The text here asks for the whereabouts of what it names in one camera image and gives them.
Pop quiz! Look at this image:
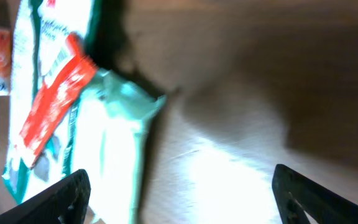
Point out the red white sachet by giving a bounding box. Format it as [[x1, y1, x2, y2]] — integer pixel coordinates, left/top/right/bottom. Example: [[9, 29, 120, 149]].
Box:
[[15, 32, 98, 169]]

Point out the white teal wipes packet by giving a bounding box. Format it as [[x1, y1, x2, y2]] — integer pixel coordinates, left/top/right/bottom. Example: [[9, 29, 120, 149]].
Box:
[[71, 69, 166, 224]]

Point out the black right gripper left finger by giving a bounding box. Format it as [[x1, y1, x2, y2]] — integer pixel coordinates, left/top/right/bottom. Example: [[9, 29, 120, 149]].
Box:
[[0, 169, 91, 224]]

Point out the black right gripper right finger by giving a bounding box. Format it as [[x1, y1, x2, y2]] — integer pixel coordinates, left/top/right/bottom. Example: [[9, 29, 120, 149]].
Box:
[[272, 164, 358, 224]]

